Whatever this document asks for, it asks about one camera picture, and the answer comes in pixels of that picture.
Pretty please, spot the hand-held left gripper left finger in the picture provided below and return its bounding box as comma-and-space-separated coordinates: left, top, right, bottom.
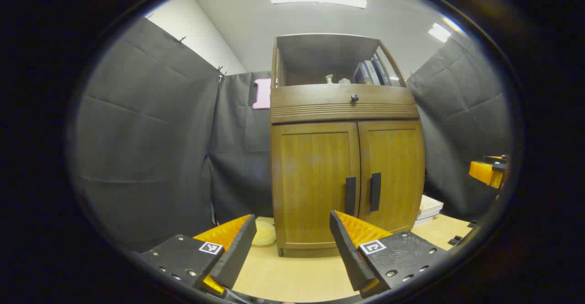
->
137, 213, 257, 298

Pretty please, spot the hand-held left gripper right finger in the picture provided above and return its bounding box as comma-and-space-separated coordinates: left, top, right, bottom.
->
329, 210, 451, 299

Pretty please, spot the black door handle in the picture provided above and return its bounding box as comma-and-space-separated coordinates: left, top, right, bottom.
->
369, 172, 382, 212
345, 176, 356, 216

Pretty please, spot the wooden shoe cabinet door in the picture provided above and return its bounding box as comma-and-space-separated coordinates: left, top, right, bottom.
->
273, 122, 362, 250
358, 120, 425, 234

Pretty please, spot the wooden double-door shoe cabinet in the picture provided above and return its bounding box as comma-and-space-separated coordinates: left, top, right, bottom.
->
270, 33, 426, 258

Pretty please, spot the wooden cabinet drawer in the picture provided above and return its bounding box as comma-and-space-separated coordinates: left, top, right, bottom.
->
271, 84, 420, 124

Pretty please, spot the pale yellow round object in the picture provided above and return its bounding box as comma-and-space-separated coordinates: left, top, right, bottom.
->
251, 217, 277, 246

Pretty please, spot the small ceiling light panel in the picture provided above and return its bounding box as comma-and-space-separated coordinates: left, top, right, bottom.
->
428, 22, 452, 43

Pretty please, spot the grey book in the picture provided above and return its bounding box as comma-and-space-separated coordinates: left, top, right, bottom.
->
364, 59, 382, 85

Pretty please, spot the black backdrop cloth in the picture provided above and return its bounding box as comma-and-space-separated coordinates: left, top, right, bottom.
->
75, 17, 512, 252

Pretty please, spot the dark blue book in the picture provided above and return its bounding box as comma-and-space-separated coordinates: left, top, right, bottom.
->
353, 62, 373, 85

